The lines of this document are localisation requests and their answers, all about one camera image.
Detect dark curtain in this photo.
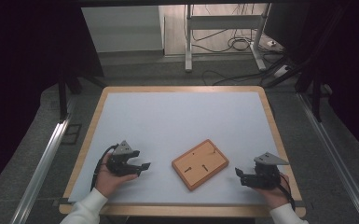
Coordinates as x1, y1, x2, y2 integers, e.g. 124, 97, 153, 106
287, 0, 359, 162
0, 0, 104, 202

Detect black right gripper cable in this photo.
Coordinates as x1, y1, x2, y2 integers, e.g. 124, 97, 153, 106
278, 174, 297, 212

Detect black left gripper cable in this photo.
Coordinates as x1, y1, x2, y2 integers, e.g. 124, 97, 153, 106
90, 143, 120, 191

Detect black floor cables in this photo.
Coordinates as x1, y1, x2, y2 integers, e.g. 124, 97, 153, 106
191, 4, 288, 87

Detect person's right hand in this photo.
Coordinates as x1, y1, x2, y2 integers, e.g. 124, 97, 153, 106
255, 173, 291, 210

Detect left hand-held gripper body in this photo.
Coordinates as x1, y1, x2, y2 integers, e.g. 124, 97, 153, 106
106, 140, 141, 177

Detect white power strip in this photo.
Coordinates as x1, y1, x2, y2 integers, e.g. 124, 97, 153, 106
273, 64, 291, 78

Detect aluminium floor rail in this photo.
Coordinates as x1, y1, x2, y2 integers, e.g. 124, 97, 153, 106
296, 92, 359, 224
10, 114, 73, 224

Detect white metal desk frame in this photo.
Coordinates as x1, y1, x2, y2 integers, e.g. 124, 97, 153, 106
184, 3, 272, 74

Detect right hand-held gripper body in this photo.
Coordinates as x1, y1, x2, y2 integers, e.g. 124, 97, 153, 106
241, 151, 290, 190

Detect white cabinet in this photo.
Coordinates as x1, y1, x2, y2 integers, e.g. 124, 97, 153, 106
80, 5, 165, 54

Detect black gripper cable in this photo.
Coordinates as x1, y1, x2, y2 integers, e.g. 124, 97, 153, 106
278, 174, 297, 212
90, 143, 120, 191

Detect black stand leg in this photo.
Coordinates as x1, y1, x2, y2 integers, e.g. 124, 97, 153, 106
294, 69, 324, 123
57, 69, 84, 123

